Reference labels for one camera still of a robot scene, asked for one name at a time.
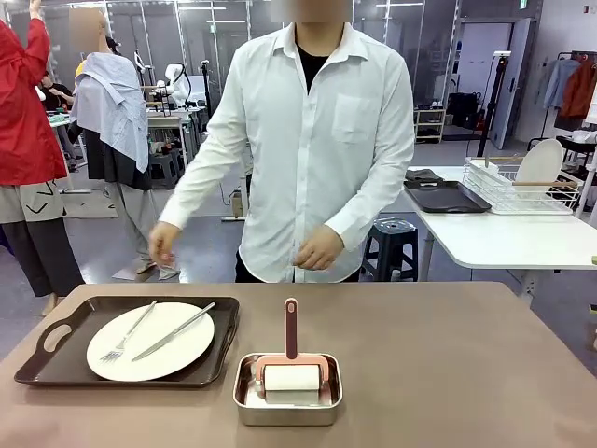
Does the person's right hand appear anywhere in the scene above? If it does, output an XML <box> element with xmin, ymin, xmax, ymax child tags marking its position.
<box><xmin>147</xmin><ymin>218</ymin><xmax>182</xmax><ymax>270</ymax></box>

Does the person's left hand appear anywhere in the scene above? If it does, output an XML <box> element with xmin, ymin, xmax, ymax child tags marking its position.
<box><xmin>292</xmin><ymin>225</ymin><xmax>345</xmax><ymax>271</ymax></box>

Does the person's left forearm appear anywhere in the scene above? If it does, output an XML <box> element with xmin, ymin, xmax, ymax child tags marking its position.
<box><xmin>325</xmin><ymin>153</ymin><xmax>416</xmax><ymax>251</ymax></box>

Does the person's right forearm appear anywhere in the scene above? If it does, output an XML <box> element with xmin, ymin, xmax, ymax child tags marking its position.
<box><xmin>158</xmin><ymin>130</ymin><xmax>248</xmax><ymax>233</ymax></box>

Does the dark plastic stool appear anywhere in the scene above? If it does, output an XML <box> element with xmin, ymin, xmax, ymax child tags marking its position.
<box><xmin>361</xmin><ymin>217</ymin><xmax>420</xmax><ymax>283</ymax></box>

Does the grey background stool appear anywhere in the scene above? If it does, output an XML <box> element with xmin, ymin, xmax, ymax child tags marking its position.
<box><xmin>148</xmin><ymin>148</ymin><xmax>183</xmax><ymax>190</ymax></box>

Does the silver table knife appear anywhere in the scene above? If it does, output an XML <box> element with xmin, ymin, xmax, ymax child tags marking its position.
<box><xmin>131</xmin><ymin>301</ymin><xmax>217</xmax><ymax>363</ymax></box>

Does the person in white shirt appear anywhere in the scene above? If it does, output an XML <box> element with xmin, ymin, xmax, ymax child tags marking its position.
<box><xmin>158</xmin><ymin>0</ymin><xmax>416</xmax><ymax>285</ymax></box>

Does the silver fork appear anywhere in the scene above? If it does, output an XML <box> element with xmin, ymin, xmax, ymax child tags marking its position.
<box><xmin>99</xmin><ymin>300</ymin><xmax>159</xmax><ymax>364</ymax></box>

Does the dark brown serving tray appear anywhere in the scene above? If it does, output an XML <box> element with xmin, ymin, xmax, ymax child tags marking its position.
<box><xmin>13</xmin><ymin>295</ymin><xmax>241</xmax><ymax>389</ymax></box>

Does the white round dinner plate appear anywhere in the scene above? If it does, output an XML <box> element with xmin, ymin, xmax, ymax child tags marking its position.
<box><xmin>86</xmin><ymin>301</ymin><xmax>216</xmax><ymax>383</ymax></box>

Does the dark folded cloth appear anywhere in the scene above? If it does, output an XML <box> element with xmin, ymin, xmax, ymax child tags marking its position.
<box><xmin>404</xmin><ymin>168</ymin><xmax>447</xmax><ymax>184</ymax></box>

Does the black flat tray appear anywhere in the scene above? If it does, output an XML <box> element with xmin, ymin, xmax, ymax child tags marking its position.
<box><xmin>403</xmin><ymin>179</ymin><xmax>493</xmax><ymax>215</ymax></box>

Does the person with striped shirt drape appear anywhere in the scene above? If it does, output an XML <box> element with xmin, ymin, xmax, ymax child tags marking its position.
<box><xmin>67</xmin><ymin>8</ymin><xmax>181</xmax><ymax>284</ymax></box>

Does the white low shelf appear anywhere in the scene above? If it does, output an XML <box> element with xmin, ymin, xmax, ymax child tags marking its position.
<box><xmin>412</xmin><ymin>107</ymin><xmax>449</xmax><ymax>145</ymax></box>

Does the rectangular stainless steel container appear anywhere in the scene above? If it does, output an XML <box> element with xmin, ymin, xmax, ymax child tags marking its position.
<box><xmin>232</xmin><ymin>352</ymin><xmax>344</xmax><ymax>427</ymax></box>

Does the white side table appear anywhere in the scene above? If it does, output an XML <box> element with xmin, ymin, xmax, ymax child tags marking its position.
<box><xmin>403</xmin><ymin>165</ymin><xmax>597</xmax><ymax>300</ymax></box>

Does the person in red jacket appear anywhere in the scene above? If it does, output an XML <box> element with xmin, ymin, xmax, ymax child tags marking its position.
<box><xmin>0</xmin><ymin>0</ymin><xmax>88</xmax><ymax>318</ymax></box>

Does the black bag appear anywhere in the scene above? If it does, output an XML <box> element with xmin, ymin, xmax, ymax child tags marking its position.
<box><xmin>447</xmin><ymin>91</ymin><xmax>481</xmax><ymax>130</ymax></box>

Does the white plate in rack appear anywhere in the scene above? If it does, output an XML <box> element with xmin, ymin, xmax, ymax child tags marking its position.
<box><xmin>515</xmin><ymin>138</ymin><xmax>564</xmax><ymax>190</ymax></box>

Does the black tripod stand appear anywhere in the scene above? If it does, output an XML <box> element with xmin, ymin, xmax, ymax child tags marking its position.
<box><xmin>478</xmin><ymin>49</ymin><xmax>510</xmax><ymax>160</ymax></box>

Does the grey door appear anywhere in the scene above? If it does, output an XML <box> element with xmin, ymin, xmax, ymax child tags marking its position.
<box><xmin>459</xmin><ymin>18</ymin><xmax>533</xmax><ymax>150</ymax></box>

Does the light blue hanging shirt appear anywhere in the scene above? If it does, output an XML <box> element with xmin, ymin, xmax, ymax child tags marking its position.
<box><xmin>540</xmin><ymin>58</ymin><xmax>582</xmax><ymax>111</ymax></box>

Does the orange hanging garment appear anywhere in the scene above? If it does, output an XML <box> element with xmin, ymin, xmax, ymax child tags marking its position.
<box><xmin>559</xmin><ymin>60</ymin><xmax>597</xmax><ymax>120</ymax></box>

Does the pink handled lint roller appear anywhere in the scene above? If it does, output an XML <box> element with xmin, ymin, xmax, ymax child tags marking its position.
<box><xmin>254</xmin><ymin>297</ymin><xmax>329</xmax><ymax>392</ymax></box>

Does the white wire dish rack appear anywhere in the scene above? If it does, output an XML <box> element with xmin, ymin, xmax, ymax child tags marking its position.
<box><xmin>463</xmin><ymin>156</ymin><xmax>584</xmax><ymax>216</ymax></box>

